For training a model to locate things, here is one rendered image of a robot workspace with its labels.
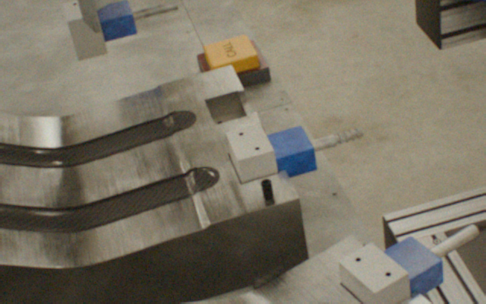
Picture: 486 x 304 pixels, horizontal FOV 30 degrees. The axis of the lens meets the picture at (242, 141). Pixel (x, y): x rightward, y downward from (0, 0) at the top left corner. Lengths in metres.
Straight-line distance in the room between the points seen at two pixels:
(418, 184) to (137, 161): 1.38
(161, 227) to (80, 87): 0.45
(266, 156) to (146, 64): 0.45
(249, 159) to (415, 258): 0.18
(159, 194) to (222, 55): 0.33
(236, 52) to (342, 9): 1.84
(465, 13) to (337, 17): 1.65
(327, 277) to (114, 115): 0.34
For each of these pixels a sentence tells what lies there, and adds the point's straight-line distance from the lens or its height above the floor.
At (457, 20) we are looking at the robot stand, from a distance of 1.34.
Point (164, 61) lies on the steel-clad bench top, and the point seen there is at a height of 0.80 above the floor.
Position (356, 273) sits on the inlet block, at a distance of 0.78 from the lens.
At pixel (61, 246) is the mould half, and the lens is 0.87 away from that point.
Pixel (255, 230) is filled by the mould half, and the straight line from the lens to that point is 0.86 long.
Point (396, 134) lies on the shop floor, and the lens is 2.42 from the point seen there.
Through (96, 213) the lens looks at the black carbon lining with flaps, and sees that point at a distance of 0.91.
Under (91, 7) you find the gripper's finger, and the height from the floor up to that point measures 0.98.
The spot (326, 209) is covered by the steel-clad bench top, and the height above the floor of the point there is 0.80.
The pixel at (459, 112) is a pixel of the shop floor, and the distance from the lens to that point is 2.49.
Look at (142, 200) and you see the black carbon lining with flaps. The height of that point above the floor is 0.88.
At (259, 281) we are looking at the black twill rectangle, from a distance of 0.82.
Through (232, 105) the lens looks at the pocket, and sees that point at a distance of 1.02.
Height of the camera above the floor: 1.43
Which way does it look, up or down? 35 degrees down
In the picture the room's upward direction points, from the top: 11 degrees counter-clockwise
